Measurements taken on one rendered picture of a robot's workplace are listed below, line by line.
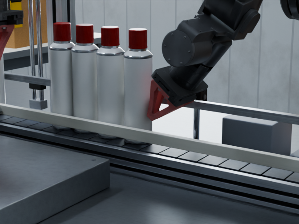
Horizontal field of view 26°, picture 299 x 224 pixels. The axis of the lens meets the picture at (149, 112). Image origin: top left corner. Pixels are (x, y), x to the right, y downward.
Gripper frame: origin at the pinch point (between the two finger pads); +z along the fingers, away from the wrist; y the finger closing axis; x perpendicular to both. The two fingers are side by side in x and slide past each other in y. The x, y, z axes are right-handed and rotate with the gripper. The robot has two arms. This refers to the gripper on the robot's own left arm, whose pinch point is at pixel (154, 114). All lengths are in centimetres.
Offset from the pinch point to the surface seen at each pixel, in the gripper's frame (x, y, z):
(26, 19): -112, -119, 92
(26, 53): -99, -113, 99
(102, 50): -14.4, 2.0, -2.4
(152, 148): 4.3, 2.1, 3.8
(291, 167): 23.6, 4.2, -14.4
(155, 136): 3.8, 4.2, 0.2
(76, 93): -13.8, 2.3, 8.2
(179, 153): 8.5, 1.8, 0.3
